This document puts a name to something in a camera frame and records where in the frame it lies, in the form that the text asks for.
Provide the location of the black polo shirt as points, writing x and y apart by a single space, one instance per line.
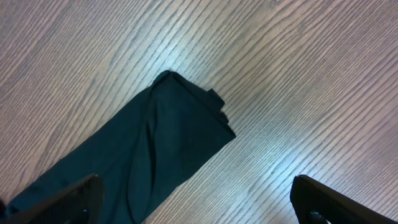
156 142

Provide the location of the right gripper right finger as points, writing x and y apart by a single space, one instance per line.
314 202

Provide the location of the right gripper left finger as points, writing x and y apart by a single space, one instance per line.
78 203

